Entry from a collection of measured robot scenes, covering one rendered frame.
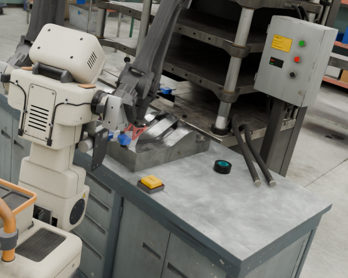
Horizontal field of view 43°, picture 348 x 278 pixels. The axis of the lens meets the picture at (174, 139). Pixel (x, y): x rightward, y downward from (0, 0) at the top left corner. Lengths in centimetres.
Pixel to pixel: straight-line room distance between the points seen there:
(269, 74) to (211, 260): 112
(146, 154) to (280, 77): 88
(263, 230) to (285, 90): 90
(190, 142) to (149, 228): 46
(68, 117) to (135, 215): 66
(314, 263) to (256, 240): 151
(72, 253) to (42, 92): 52
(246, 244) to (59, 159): 71
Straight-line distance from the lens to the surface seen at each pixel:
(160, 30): 156
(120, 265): 214
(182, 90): 278
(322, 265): 315
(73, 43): 149
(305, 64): 231
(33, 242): 144
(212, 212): 172
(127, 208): 196
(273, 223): 177
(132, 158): 187
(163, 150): 196
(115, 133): 196
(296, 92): 234
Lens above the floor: 169
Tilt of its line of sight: 23 degrees down
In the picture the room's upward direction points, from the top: 11 degrees clockwise
